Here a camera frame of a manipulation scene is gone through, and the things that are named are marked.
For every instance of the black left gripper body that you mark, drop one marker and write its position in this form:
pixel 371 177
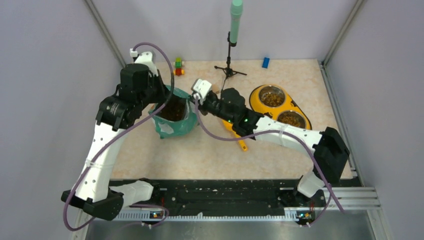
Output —
pixel 155 93

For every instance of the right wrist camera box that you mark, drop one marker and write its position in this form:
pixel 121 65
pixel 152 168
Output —
pixel 200 89

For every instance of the blue small object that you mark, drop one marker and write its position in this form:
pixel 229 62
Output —
pixel 265 62

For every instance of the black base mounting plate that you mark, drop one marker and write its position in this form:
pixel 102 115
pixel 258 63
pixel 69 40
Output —
pixel 230 198

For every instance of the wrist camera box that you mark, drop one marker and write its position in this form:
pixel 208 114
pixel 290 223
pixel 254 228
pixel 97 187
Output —
pixel 200 89
pixel 145 58

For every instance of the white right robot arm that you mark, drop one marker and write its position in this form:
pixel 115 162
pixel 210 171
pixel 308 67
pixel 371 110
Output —
pixel 326 148

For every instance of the aluminium front rail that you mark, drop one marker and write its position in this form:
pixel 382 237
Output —
pixel 349 198

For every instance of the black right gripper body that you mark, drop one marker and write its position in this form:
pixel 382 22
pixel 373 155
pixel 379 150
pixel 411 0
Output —
pixel 212 104

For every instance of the colourful toy block stack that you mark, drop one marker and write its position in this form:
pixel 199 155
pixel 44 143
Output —
pixel 178 67

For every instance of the yellow double pet bowl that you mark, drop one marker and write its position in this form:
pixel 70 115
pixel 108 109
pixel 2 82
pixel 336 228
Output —
pixel 274 102

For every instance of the brown pet food kibble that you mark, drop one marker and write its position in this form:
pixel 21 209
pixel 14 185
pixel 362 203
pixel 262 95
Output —
pixel 174 110

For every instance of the rectangular wooden block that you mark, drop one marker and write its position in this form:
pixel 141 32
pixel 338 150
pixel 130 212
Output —
pixel 215 89

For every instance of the yellow plastic scoop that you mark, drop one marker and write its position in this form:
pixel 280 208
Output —
pixel 228 126

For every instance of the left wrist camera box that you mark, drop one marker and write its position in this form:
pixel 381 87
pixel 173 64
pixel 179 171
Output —
pixel 145 58

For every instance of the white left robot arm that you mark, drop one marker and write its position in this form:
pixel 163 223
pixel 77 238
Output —
pixel 92 192

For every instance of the green cylinder on stand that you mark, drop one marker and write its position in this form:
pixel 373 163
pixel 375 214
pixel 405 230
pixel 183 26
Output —
pixel 236 11

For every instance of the black tripod stand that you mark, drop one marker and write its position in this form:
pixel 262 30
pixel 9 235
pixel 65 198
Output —
pixel 228 71

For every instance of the green pet food bag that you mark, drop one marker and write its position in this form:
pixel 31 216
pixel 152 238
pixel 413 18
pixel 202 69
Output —
pixel 169 129

